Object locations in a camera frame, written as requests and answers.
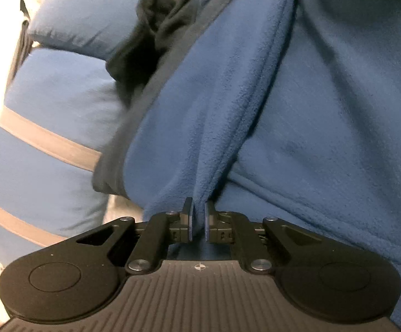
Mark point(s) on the blue striped pillow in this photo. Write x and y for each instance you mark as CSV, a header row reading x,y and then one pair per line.
x,y
83,17
55,110

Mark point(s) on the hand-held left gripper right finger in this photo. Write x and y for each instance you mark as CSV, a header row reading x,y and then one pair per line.
x,y
206,226

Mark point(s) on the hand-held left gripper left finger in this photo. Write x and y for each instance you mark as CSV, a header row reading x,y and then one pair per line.
x,y
190,226

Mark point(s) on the blue fleece jacket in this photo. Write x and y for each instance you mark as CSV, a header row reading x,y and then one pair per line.
x,y
290,110

